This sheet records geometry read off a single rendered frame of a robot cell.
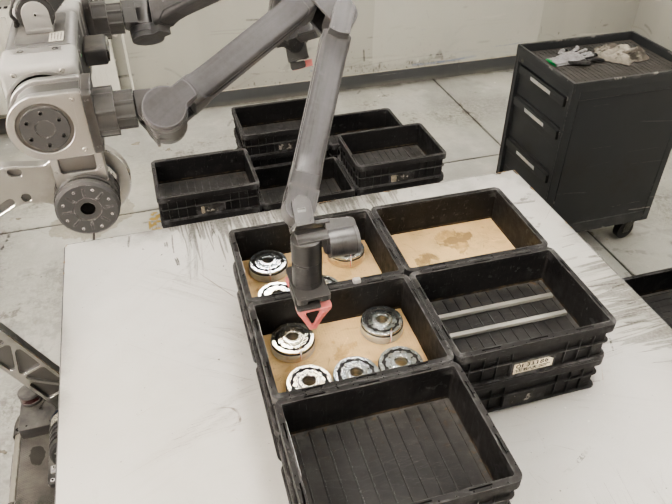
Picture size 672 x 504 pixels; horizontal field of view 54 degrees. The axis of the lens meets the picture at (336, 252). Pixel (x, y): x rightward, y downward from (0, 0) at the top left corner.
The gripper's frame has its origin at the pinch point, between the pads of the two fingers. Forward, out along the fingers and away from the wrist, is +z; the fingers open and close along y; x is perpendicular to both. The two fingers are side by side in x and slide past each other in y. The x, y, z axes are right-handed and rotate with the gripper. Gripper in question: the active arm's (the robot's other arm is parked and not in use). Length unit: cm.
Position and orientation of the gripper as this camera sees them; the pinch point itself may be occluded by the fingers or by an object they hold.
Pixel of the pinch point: (308, 315)
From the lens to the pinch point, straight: 132.5
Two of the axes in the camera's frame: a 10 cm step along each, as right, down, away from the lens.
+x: -9.6, 1.8, -2.2
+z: 0.0, 7.8, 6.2
